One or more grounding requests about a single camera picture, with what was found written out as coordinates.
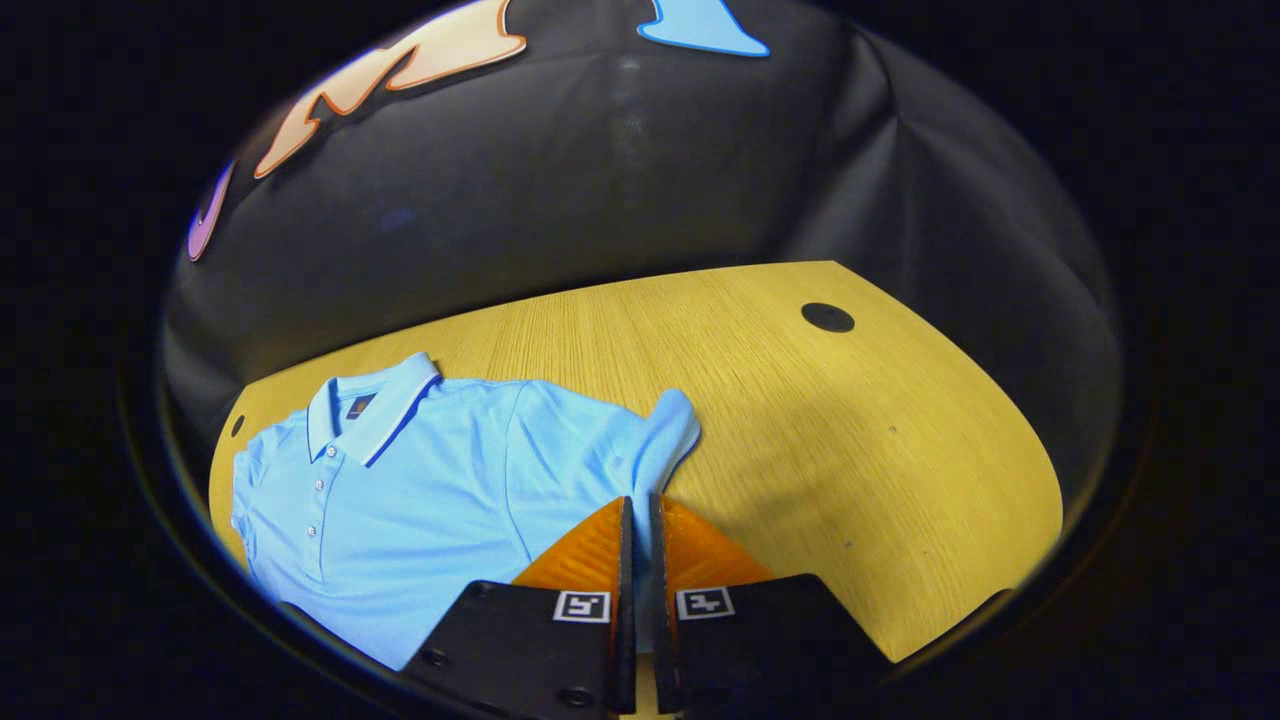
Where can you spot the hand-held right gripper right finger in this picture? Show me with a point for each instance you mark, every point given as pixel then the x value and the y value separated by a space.
pixel 662 640

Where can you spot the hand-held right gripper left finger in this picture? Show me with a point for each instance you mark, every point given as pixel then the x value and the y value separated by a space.
pixel 626 640

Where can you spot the light blue T-shirt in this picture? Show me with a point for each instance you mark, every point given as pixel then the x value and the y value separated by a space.
pixel 430 500

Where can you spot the black backdrop cloth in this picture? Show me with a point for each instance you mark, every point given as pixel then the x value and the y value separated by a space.
pixel 600 180

